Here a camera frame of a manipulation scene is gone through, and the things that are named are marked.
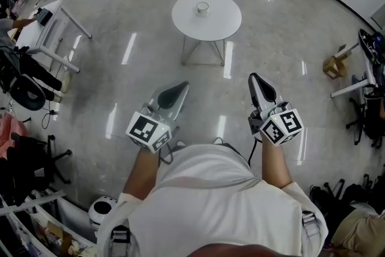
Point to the person's right forearm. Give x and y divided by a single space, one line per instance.
275 162

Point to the white desk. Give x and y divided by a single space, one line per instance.
51 36
352 88

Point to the white t-shirt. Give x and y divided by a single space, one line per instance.
207 195

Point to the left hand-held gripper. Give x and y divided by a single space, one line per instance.
144 129

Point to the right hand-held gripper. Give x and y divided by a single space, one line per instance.
282 126

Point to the black tablet device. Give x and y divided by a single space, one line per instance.
45 15

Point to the cardboard box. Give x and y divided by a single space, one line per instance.
334 66

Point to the beige cloth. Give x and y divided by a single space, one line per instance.
361 231

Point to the white round appliance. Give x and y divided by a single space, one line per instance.
102 209

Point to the round white table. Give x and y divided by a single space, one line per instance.
222 24

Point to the black office chair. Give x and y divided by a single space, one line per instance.
370 117
30 159

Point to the black round stool seat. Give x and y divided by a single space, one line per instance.
27 94

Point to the small glass cup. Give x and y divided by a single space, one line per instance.
203 9

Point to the white storage shelf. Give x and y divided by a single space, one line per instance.
30 203

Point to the person's left forearm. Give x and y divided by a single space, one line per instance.
141 171

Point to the pink cloth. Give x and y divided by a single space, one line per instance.
12 132

